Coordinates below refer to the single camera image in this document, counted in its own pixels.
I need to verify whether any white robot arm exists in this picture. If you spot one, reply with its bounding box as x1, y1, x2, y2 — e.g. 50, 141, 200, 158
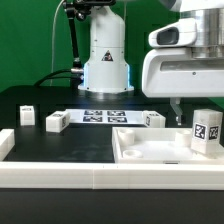
79, 0, 224, 116

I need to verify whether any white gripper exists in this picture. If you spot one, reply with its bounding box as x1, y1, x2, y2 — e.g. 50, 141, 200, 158
142, 18, 224, 126

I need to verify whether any white U-shaped obstacle fence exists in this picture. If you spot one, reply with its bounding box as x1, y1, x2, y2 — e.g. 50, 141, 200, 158
0, 129, 224, 190

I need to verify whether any black cable bundle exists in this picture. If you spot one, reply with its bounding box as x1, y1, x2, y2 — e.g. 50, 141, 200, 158
33, 68, 84, 88

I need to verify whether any white square tabletop part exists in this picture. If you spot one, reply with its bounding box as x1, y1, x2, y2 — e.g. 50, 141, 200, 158
112, 127, 224, 165

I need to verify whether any white sheet with tags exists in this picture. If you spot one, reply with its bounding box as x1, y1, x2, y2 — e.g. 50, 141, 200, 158
67, 109, 143, 125

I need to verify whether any white cable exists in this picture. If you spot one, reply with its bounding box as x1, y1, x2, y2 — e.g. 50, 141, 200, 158
49, 0, 66, 87

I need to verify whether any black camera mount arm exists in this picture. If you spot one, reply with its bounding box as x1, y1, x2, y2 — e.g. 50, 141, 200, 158
63, 0, 116, 88

